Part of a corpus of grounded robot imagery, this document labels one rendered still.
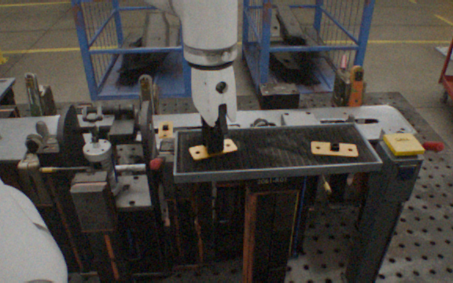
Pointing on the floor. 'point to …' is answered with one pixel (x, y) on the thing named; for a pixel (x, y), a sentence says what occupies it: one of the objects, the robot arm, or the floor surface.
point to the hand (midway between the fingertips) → (212, 138)
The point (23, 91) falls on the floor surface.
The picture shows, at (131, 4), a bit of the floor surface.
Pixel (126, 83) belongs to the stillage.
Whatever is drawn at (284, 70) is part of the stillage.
